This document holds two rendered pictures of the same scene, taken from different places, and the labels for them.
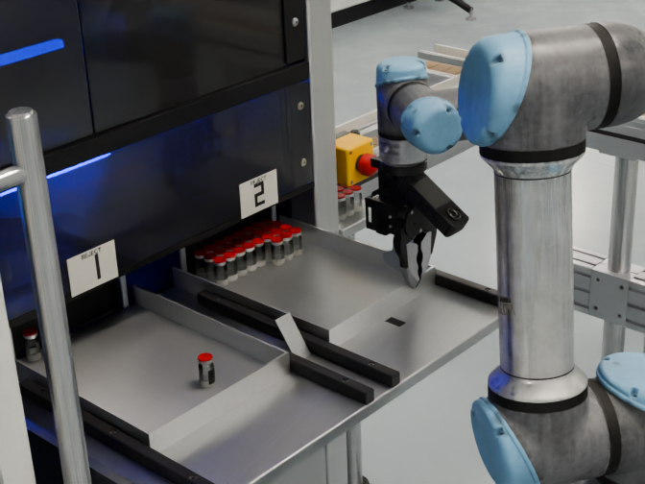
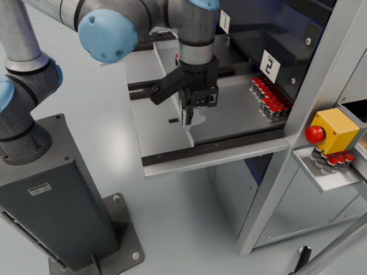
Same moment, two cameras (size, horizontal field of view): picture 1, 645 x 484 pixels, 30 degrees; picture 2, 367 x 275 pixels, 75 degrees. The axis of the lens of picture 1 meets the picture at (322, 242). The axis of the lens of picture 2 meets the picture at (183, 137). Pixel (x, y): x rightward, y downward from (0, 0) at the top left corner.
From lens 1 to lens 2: 2.05 m
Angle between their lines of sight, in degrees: 91
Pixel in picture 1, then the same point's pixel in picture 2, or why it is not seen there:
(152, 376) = not seen: hidden behind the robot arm
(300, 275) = (243, 112)
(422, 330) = (157, 124)
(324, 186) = (296, 113)
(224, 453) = (140, 59)
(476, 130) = not seen: outside the picture
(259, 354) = not seen: hidden behind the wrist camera
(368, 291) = (208, 124)
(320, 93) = (324, 47)
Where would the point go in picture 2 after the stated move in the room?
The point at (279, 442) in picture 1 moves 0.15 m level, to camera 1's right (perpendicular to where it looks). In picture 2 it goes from (132, 67) to (105, 86)
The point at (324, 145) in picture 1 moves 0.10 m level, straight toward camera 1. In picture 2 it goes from (309, 89) to (266, 76)
